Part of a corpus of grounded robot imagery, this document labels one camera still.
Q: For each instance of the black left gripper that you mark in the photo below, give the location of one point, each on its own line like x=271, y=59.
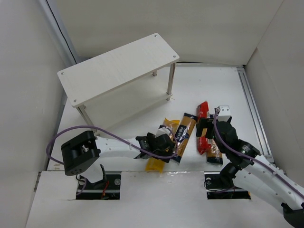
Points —
x=162, y=141

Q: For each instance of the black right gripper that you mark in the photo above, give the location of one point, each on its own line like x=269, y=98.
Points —
x=204, y=127

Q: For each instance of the yellow-ended spaghetti bag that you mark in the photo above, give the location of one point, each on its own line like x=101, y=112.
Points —
x=154, y=164

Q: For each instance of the blue-label spaghetti bag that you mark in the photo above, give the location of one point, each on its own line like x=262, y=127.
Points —
x=183, y=134

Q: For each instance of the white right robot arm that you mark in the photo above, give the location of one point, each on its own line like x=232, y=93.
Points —
x=248, y=169

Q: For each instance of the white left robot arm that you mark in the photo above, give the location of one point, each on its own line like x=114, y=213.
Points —
x=82, y=154

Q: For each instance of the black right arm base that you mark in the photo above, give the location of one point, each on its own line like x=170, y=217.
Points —
x=217, y=190

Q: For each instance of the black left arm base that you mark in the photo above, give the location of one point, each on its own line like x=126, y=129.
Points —
x=107, y=190

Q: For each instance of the white two-tier shelf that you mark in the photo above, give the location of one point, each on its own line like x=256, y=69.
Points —
x=117, y=85

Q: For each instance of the red spaghetti bag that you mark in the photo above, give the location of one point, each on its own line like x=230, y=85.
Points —
x=203, y=143

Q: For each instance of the dark-ended spaghetti bag with barcode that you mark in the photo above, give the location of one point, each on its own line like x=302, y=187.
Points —
x=214, y=156

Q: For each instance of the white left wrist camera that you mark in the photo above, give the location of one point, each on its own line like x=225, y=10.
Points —
x=163, y=130

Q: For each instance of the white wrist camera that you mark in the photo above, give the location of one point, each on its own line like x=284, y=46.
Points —
x=224, y=113
x=163, y=130

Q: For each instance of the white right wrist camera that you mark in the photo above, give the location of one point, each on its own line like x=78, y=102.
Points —
x=224, y=113

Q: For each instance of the aluminium frame rail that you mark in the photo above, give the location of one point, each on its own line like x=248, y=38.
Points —
x=259, y=130

